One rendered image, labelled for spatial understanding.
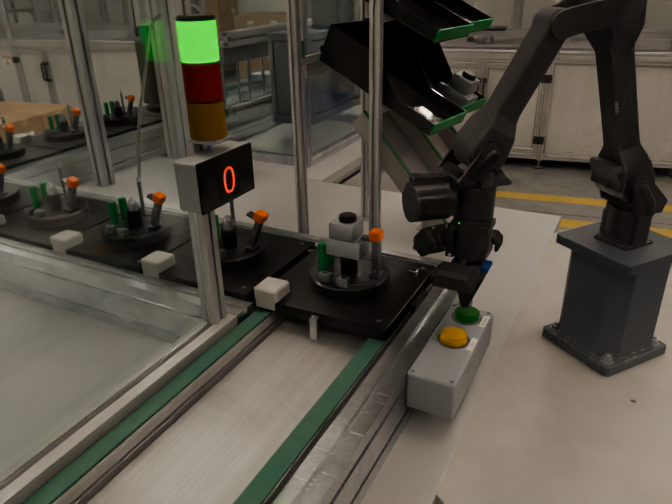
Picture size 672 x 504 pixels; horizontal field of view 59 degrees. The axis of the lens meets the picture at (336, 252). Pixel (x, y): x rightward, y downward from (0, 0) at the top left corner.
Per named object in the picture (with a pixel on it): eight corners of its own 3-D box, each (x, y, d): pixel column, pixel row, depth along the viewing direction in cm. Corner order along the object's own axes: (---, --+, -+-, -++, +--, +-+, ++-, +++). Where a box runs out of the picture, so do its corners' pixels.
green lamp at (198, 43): (227, 59, 78) (223, 19, 76) (203, 64, 74) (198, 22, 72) (197, 57, 80) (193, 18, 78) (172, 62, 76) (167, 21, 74)
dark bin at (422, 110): (462, 122, 117) (479, 89, 113) (429, 136, 108) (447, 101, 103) (357, 52, 126) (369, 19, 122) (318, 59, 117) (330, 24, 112)
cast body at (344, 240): (370, 251, 102) (370, 213, 99) (359, 261, 99) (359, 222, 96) (327, 242, 106) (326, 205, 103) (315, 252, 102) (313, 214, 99)
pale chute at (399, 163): (464, 217, 125) (479, 206, 122) (433, 238, 116) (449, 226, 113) (386, 112, 128) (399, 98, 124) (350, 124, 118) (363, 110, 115)
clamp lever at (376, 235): (384, 270, 101) (384, 228, 98) (379, 275, 99) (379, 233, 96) (365, 266, 102) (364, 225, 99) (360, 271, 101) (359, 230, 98)
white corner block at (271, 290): (291, 301, 102) (290, 280, 100) (277, 313, 98) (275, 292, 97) (268, 295, 104) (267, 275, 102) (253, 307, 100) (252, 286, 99)
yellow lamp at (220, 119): (234, 134, 82) (231, 98, 80) (212, 142, 78) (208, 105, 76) (206, 130, 84) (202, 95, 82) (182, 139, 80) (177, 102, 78)
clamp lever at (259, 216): (259, 245, 112) (269, 213, 108) (253, 249, 110) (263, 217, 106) (244, 236, 113) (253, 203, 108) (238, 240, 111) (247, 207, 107)
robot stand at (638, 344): (666, 353, 101) (694, 247, 93) (605, 378, 95) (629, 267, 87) (597, 313, 113) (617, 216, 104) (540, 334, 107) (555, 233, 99)
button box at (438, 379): (490, 343, 98) (494, 311, 95) (452, 421, 81) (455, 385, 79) (449, 333, 101) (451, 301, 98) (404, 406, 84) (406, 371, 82)
